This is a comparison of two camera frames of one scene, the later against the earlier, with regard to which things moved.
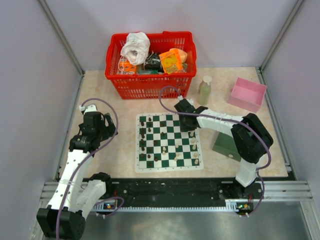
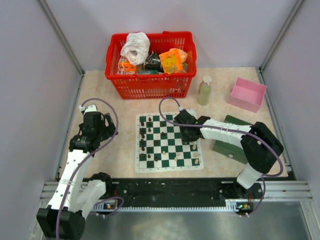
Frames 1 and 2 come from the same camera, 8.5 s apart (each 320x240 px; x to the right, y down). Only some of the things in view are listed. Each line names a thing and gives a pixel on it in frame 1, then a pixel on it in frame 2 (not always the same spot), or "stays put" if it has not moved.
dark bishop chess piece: x=142 y=133 stays put
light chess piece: x=175 y=158 stays put
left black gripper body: x=105 y=132 stays put
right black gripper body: x=184 y=126 → x=186 y=136
